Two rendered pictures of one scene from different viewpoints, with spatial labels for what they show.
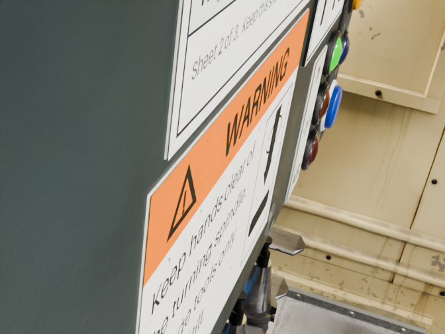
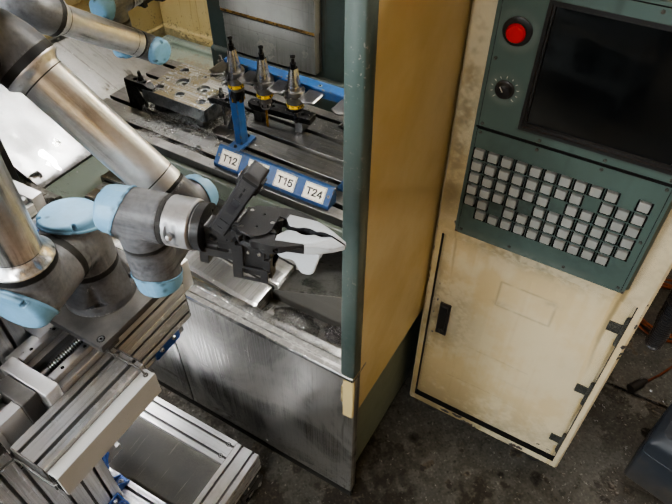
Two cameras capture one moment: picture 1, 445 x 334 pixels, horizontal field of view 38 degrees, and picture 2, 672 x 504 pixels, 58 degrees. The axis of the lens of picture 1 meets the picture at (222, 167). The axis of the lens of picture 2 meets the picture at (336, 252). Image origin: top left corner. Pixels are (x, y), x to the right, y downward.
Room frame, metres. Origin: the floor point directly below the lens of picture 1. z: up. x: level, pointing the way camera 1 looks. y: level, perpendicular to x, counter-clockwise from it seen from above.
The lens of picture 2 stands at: (1.21, -1.55, 2.15)
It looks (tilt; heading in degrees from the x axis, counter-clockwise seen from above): 45 degrees down; 106
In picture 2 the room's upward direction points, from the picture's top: straight up
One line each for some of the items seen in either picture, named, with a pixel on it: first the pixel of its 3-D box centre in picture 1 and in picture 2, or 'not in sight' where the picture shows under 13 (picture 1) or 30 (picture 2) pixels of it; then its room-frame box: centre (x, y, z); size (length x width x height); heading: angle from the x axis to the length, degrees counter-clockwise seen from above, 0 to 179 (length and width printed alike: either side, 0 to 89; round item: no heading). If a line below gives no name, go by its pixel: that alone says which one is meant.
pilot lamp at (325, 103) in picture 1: (321, 103); not in sight; (0.36, -0.05, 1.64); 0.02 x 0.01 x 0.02; 166
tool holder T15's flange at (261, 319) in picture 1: (251, 308); (294, 92); (0.65, -0.07, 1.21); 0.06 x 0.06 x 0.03
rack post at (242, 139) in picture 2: not in sight; (237, 106); (0.40, 0.05, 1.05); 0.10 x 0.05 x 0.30; 76
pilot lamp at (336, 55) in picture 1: (332, 54); not in sight; (0.36, -0.05, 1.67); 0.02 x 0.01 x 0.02; 166
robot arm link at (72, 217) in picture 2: not in sight; (75, 236); (0.48, -0.87, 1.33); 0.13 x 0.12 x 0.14; 91
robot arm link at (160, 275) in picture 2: not in sight; (158, 253); (0.75, -0.98, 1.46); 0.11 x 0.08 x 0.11; 91
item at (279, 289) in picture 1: (263, 283); (310, 97); (0.70, -0.08, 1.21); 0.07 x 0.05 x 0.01; 76
